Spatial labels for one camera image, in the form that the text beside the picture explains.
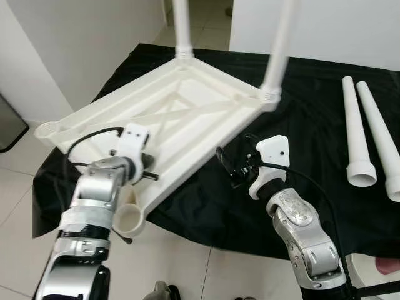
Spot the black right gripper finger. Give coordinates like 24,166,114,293
216,146,237,188

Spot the white plastic tabletop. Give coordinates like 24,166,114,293
34,53,282,239

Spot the black tablecloth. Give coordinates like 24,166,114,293
31,42,400,260

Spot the grey robot left foot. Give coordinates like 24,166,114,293
152,280,183,300

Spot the dark grey bin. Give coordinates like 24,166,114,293
0,94,29,154

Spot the black metal table leg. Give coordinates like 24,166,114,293
347,281,400,298

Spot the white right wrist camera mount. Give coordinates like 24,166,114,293
249,135,290,201

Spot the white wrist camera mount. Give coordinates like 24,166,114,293
112,124,152,185
249,135,290,201

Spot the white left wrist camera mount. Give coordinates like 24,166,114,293
112,124,152,185

